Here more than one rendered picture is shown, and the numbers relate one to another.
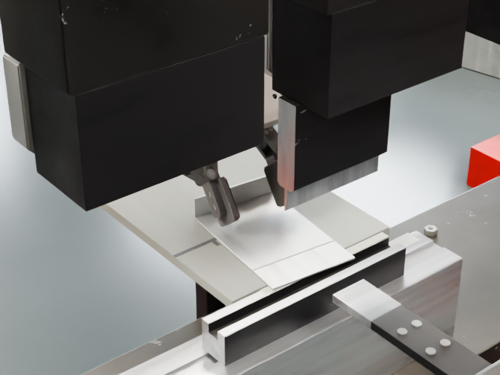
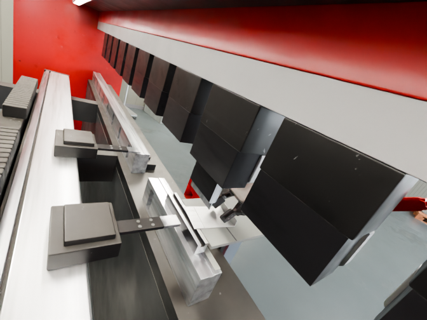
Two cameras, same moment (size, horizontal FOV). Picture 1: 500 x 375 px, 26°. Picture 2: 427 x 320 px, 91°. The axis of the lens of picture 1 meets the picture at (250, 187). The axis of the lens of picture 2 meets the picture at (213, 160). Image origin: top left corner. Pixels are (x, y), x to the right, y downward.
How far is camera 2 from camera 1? 0.91 m
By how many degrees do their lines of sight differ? 77
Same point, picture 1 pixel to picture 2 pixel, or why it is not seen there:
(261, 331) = (171, 204)
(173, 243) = not seen: hidden behind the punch
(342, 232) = (210, 232)
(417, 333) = (148, 222)
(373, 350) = (174, 254)
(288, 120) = not seen: hidden behind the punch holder
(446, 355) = (134, 224)
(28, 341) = not seen: outside the picture
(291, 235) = (209, 220)
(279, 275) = (189, 209)
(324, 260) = (194, 221)
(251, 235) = (210, 213)
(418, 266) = (197, 261)
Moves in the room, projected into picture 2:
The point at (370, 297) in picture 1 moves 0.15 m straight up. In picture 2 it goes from (171, 221) to (189, 169)
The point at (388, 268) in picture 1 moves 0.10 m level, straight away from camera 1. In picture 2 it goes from (192, 242) to (230, 261)
